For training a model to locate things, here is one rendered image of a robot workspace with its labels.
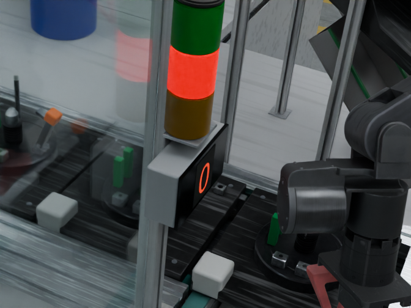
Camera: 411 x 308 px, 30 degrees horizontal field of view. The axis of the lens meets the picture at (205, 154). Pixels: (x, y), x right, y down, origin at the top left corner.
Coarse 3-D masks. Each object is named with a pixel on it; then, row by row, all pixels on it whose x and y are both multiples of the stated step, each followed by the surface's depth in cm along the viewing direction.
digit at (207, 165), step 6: (210, 150) 84; (210, 156) 84; (204, 162) 83; (210, 162) 85; (198, 168) 82; (204, 168) 84; (210, 168) 86; (198, 174) 82; (204, 174) 84; (210, 174) 87; (198, 180) 83; (204, 180) 85; (210, 180) 87; (198, 186) 84; (204, 186) 86; (198, 192) 85; (204, 192) 87; (198, 198) 85
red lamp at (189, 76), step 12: (180, 60) 75; (192, 60) 75; (204, 60) 75; (216, 60) 76; (168, 72) 77; (180, 72) 76; (192, 72) 75; (204, 72) 76; (216, 72) 78; (168, 84) 78; (180, 84) 76; (192, 84) 76; (204, 84) 77; (180, 96) 77; (192, 96) 77; (204, 96) 78
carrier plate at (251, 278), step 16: (256, 192) 121; (256, 208) 118; (272, 208) 118; (240, 224) 115; (256, 224) 115; (224, 240) 111; (240, 240) 112; (400, 240) 115; (224, 256) 109; (240, 256) 109; (240, 272) 106; (256, 272) 107; (224, 288) 104; (240, 288) 104; (256, 288) 104; (272, 288) 104; (336, 288) 106; (240, 304) 103; (256, 304) 102; (272, 304) 102; (288, 304) 102; (304, 304) 103; (336, 304) 103
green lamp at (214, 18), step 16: (176, 0) 73; (176, 16) 73; (192, 16) 72; (208, 16) 72; (176, 32) 74; (192, 32) 73; (208, 32) 73; (176, 48) 75; (192, 48) 74; (208, 48) 74
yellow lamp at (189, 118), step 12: (168, 96) 79; (168, 108) 79; (180, 108) 78; (192, 108) 78; (204, 108) 78; (168, 120) 80; (180, 120) 79; (192, 120) 79; (204, 120) 79; (168, 132) 81; (180, 132) 80; (192, 132) 80; (204, 132) 81
